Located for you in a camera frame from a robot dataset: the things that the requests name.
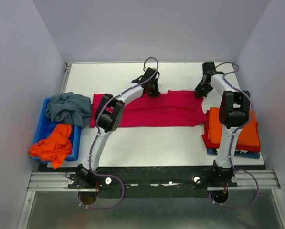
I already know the magenta t shirt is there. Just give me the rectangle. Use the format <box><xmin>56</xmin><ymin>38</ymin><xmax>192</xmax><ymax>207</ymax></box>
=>
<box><xmin>89</xmin><ymin>89</ymin><xmax>207</xmax><ymax>129</ymax></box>

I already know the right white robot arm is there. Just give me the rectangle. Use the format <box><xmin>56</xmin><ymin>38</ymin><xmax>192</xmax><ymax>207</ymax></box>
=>
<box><xmin>195</xmin><ymin>62</ymin><xmax>250</xmax><ymax>187</ymax></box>

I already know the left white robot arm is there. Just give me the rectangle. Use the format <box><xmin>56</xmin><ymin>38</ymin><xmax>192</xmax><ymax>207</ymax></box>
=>
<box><xmin>76</xmin><ymin>67</ymin><xmax>160</xmax><ymax>188</ymax></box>

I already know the folded blue t shirt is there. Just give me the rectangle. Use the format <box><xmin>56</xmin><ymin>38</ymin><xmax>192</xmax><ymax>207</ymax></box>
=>
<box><xmin>207</xmin><ymin>148</ymin><xmax>260</xmax><ymax>159</ymax></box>

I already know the folded red t shirt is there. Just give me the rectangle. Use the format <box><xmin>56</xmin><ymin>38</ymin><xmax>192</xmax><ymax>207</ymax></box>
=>
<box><xmin>201</xmin><ymin>114</ymin><xmax>261</xmax><ymax>153</ymax></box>

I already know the crumpled grey-blue t shirt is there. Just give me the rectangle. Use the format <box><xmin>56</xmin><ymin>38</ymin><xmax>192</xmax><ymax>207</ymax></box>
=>
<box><xmin>44</xmin><ymin>92</ymin><xmax>92</xmax><ymax>128</ymax></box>

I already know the blue plastic bin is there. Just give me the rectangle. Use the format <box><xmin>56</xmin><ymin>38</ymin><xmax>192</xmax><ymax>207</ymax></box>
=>
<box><xmin>33</xmin><ymin>98</ymin><xmax>82</xmax><ymax>161</ymax></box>

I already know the crumpled orange t shirt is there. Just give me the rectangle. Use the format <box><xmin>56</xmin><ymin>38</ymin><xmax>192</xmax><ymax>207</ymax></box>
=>
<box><xmin>29</xmin><ymin>124</ymin><xmax>72</xmax><ymax>169</ymax></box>

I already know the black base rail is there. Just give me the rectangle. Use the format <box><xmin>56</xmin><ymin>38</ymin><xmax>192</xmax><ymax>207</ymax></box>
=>
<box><xmin>68</xmin><ymin>165</ymin><xmax>237</xmax><ymax>199</ymax></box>

